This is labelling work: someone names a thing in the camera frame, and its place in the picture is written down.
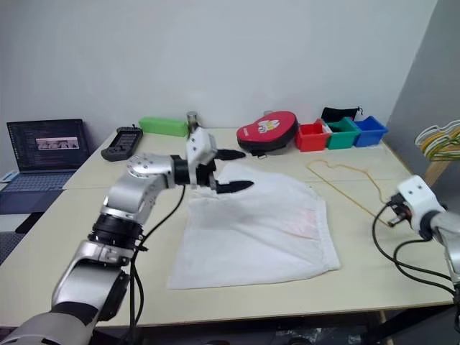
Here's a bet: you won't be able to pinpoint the black handheld controller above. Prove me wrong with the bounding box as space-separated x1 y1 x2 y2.
100 125 144 163

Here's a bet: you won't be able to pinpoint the open dark laptop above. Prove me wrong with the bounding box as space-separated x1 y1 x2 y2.
0 118 91 215

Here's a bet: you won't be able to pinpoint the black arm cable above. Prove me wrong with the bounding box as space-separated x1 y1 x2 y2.
127 185 188 330
372 203 459 298

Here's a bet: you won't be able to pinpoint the red plastic bin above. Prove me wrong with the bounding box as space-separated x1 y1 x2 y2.
295 120 332 152

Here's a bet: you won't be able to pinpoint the black drawstring pouch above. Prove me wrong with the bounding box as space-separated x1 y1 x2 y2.
321 106 364 124

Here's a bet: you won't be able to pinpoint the yellow green hanger bundle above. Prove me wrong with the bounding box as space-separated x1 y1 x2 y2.
422 129 460 163

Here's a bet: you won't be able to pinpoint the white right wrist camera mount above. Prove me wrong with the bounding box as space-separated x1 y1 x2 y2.
397 175 446 233

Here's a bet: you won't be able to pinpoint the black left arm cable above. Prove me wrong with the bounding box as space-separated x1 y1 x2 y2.
127 185 188 330

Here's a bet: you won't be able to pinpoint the green plastic bin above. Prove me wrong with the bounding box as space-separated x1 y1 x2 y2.
323 116 361 150

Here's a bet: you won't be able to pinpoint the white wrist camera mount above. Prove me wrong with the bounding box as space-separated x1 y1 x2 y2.
397 175 446 233
185 126 218 188

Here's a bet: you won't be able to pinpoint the silver metal cylinder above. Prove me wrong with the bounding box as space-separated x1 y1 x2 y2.
185 111 201 139

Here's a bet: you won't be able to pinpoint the white shorts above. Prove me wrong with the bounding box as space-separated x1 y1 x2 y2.
167 161 341 290

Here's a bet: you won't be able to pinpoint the wooden table leg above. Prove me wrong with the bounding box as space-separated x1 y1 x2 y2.
377 309 389 336

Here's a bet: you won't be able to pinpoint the white wire hanger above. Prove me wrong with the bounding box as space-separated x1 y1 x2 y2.
415 121 460 147

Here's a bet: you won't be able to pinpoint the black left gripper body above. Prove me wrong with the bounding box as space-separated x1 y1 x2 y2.
195 160 221 190

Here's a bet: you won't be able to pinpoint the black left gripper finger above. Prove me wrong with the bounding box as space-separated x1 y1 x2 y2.
215 180 255 196
216 148 247 162

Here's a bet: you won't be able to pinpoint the green rectangular box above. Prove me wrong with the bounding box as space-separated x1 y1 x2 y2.
138 116 189 138

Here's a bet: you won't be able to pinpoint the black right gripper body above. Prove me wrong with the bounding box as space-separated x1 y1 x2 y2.
390 193 415 221

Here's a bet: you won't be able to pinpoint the wooden stand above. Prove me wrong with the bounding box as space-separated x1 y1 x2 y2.
425 160 455 188

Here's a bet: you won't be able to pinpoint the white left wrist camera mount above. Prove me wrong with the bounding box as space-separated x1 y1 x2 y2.
185 126 218 188

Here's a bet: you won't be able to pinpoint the blue plastic bin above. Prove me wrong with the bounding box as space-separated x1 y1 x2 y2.
351 115 390 148

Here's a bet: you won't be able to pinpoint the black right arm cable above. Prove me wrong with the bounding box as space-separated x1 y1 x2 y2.
372 203 459 298

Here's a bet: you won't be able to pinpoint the red paddle case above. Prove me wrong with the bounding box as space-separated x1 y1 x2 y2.
236 110 300 157

